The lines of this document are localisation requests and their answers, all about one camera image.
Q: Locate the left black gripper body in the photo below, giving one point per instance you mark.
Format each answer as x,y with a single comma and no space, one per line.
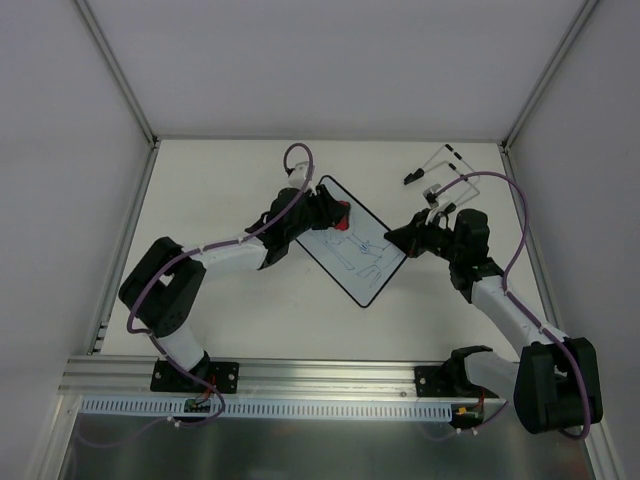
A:
323,209

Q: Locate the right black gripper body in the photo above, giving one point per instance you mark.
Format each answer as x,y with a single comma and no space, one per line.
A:
420,237

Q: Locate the red bone-shaped eraser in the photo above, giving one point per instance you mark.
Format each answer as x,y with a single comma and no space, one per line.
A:
341,217

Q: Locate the white whiteboard black rim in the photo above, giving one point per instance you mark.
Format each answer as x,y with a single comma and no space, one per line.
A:
359,259

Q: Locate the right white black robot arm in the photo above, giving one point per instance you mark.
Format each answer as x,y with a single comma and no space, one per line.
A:
554,385

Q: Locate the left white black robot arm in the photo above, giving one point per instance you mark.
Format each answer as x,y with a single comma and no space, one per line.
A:
162,287

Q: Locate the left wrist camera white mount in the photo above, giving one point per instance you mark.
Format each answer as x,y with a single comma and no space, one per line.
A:
301,176

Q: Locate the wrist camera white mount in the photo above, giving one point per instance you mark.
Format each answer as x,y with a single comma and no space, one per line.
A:
439,204
301,176

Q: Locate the wire whiteboard stand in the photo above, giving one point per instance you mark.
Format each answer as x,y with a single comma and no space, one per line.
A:
444,166

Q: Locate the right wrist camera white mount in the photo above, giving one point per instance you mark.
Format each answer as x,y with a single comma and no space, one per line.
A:
439,204

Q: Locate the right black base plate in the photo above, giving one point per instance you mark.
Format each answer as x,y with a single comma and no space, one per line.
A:
437,381

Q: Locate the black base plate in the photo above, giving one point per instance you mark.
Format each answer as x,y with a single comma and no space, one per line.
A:
223,375
437,381

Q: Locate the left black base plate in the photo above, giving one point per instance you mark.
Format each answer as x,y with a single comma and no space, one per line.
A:
223,375

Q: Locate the right aluminium frame post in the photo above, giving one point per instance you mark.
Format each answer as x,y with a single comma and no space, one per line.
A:
560,53

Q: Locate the aluminium frame post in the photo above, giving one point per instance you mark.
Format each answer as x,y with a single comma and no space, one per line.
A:
106,52
560,53

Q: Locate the left aluminium frame post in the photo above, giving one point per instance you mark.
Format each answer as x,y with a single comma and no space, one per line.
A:
106,52

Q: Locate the aluminium mounting rail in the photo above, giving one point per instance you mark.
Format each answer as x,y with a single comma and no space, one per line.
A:
259,378

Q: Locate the white slotted cable duct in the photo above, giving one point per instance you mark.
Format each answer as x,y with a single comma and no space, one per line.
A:
261,408

